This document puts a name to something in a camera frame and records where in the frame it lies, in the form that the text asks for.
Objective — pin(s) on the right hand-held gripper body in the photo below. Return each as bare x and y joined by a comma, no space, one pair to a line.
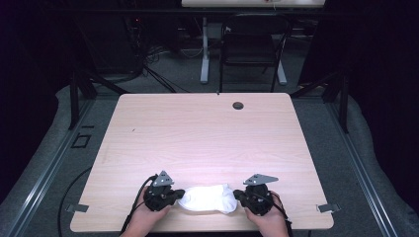
258,197

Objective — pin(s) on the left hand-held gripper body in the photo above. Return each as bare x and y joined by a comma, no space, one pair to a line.
159,199

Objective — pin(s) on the person's left hand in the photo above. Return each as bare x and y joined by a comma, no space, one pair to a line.
145,220

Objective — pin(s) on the person's right hand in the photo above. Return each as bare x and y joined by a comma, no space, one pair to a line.
270,222

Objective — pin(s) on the black folding chair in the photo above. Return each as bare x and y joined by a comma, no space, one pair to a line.
250,49

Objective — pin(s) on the white desk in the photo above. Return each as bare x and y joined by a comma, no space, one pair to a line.
250,3

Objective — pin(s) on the aluminium floor rail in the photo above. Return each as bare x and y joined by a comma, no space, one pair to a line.
49,168
362,171

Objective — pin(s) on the black metal frame stand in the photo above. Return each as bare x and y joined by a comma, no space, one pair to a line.
75,98
343,105

